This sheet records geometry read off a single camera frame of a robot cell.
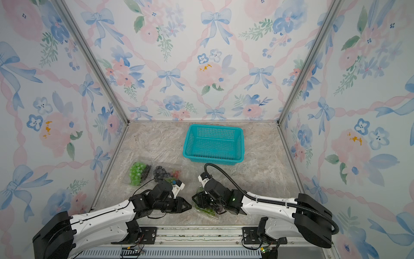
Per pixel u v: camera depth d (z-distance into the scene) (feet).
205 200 2.25
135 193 2.05
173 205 2.28
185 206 2.51
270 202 1.59
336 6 2.24
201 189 2.70
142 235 2.39
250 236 2.40
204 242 2.40
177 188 2.46
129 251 2.40
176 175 2.96
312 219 1.37
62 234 1.35
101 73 3.04
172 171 3.05
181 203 2.45
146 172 3.03
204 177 2.32
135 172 2.87
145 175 2.98
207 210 2.52
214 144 3.51
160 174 2.87
